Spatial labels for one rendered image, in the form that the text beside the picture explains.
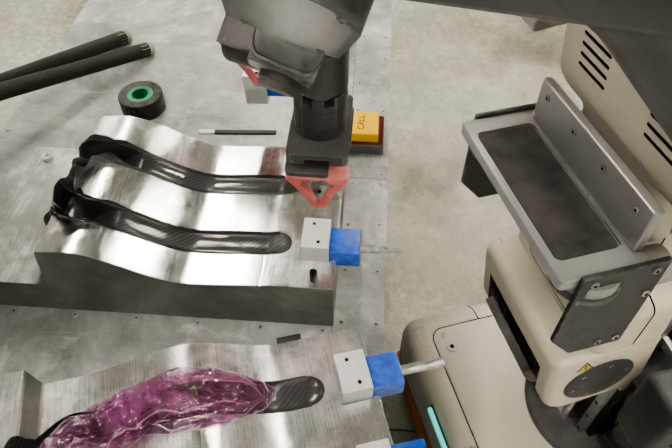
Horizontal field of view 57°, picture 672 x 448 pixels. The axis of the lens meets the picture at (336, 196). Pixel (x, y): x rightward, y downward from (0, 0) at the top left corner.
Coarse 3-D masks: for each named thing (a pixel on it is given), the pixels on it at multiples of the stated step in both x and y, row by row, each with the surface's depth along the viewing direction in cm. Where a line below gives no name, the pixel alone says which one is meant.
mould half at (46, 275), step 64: (128, 128) 91; (128, 192) 84; (192, 192) 89; (0, 256) 84; (64, 256) 76; (128, 256) 78; (192, 256) 81; (256, 256) 81; (256, 320) 84; (320, 320) 83
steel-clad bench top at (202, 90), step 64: (128, 0) 141; (192, 0) 141; (384, 0) 141; (128, 64) 125; (192, 64) 125; (384, 64) 125; (64, 128) 111; (192, 128) 111; (256, 128) 111; (384, 128) 111; (0, 192) 101; (384, 192) 101; (384, 256) 92; (0, 320) 84; (64, 320) 84; (128, 320) 84; (192, 320) 84; (384, 320) 84
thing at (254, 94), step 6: (258, 72) 96; (246, 78) 96; (246, 84) 97; (252, 84) 97; (246, 90) 98; (252, 90) 98; (258, 90) 97; (264, 90) 97; (270, 90) 98; (246, 96) 99; (252, 96) 98; (258, 96) 98; (264, 96) 98; (282, 96) 98; (252, 102) 99; (258, 102) 99; (264, 102) 99
